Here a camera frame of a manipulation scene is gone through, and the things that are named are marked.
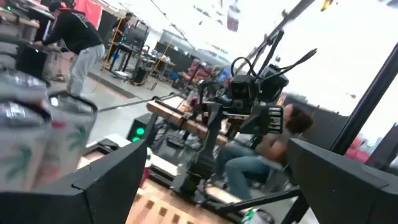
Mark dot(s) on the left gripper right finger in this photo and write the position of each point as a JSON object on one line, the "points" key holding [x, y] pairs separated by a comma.
{"points": [[348, 193]]}

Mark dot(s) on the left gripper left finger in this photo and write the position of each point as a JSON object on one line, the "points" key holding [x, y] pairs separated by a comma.
{"points": [[102, 193]]}

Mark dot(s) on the tall white Celsius can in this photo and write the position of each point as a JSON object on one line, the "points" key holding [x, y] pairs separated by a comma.
{"points": [[21, 155], [262, 216], [73, 137]]}

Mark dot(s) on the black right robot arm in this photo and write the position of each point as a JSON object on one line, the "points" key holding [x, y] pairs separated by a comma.
{"points": [[214, 130]]}

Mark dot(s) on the wooden slatted shelf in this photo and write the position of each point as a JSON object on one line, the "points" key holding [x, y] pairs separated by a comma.
{"points": [[161, 208]]}

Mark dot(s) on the person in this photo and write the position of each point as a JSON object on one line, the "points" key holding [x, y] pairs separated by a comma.
{"points": [[74, 40], [122, 34], [264, 149]]}

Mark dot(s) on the black computer green lights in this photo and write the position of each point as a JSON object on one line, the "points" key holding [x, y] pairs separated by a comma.
{"points": [[138, 133]]}

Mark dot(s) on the wooden background table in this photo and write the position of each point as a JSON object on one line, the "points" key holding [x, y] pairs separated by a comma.
{"points": [[174, 116]]}

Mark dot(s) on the red banner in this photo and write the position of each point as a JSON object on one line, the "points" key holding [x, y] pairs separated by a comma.
{"points": [[90, 11]]}

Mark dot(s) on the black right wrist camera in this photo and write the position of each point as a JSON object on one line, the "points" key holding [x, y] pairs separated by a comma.
{"points": [[242, 90]]}

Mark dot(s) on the black aluminium rig frame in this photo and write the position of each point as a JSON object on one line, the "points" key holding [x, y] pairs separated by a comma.
{"points": [[367, 102]]}

